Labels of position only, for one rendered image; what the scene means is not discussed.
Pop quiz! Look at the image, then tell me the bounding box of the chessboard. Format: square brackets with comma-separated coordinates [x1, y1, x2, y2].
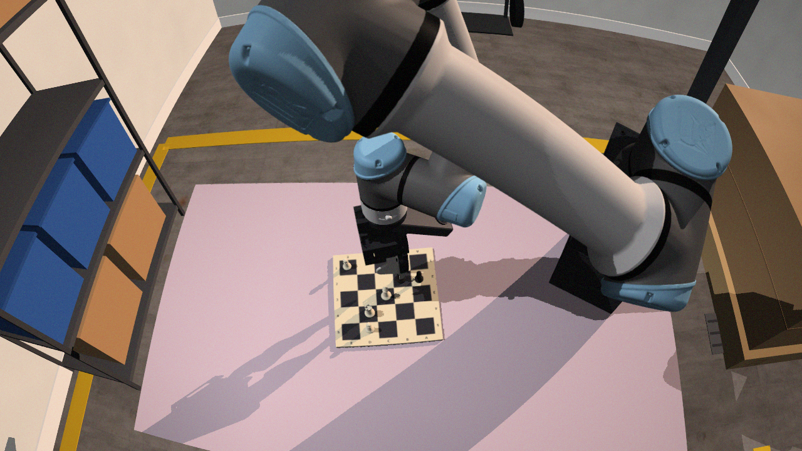
[333, 247, 443, 348]

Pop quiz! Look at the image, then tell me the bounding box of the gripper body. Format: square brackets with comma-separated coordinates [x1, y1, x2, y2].
[353, 205, 409, 266]

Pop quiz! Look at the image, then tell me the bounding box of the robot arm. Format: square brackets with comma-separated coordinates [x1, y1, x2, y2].
[229, 0, 732, 312]

